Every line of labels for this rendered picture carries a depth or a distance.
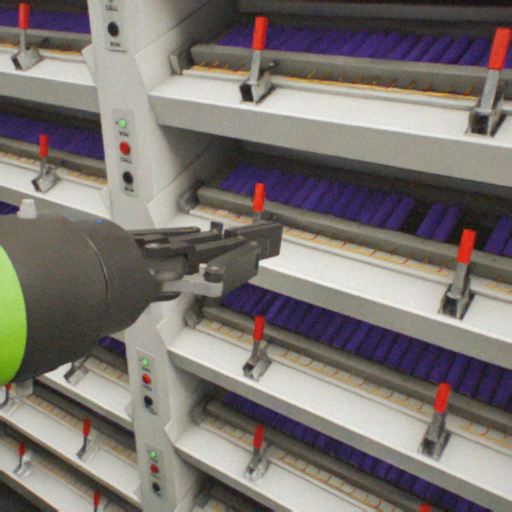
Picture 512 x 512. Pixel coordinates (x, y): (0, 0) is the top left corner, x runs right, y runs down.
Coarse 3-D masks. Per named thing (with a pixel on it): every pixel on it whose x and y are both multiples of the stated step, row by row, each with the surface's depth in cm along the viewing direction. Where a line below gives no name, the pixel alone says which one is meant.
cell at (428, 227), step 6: (438, 204) 77; (444, 204) 77; (432, 210) 77; (438, 210) 77; (444, 210) 77; (432, 216) 76; (438, 216) 76; (426, 222) 76; (432, 222) 75; (438, 222) 76; (420, 228) 75; (426, 228) 75; (432, 228) 75; (420, 234) 74; (426, 234) 74; (432, 234) 75
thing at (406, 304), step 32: (224, 160) 97; (320, 160) 88; (352, 160) 85; (192, 192) 90; (480, 192) 76; (160, 224) 88; (192, 224) 89; (288, 256) 79; (320, 256) 78; (384, 256) 76; (288, 288) 79; (320, 288) 75; (352, 288) 73; (384, 288) 72; (416, 288) 71; (384, 320) 72; (416, 320) 69; (448, 320) 67; (480, 320) 66; (480, 352) 67
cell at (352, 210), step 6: (360, 192) 82; (366, 192) 82; (354, 198) 82; (360, 198) 82; (366, 198) 82; (354, 204) 81; (360, 204) 81; (348, 210) 80; (354, 210) 80; (360, 210) 81; (342, 216) 80; (348, 216) 80; (354, 216) 80
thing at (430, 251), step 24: (216, 192) 89; (240, 216) 86; (264, 216) 85; (288, 216) 82; (312, 216) 80; (360, 240) 77; (384, 240) 75; (408, 240) 73; (432, 240) 72; (456, 264) 71; (480, 264) 69; (504, 264) 67
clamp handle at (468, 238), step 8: (464, 232) 65; (472, 232) 64; (464, 240) 65; (472, 240) 64; (464, 248) 65; (464, 256) 65; (464, 264) 65; (456, 272) 66; (464, 272) 66; (456, 280) 66; (456, 288) 66
